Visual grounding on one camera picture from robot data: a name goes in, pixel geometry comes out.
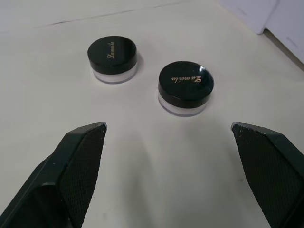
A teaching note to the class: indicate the white makeup organizer cabinet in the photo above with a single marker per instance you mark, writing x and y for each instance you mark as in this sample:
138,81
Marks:
280,14

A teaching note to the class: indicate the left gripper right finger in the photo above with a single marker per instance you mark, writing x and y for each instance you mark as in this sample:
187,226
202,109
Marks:
273,171

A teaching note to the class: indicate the black-lidded clear compact jar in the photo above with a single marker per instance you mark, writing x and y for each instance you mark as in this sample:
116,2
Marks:
111,52
186,80

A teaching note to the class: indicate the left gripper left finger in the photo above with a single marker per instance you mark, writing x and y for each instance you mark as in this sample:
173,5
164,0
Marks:
59,180

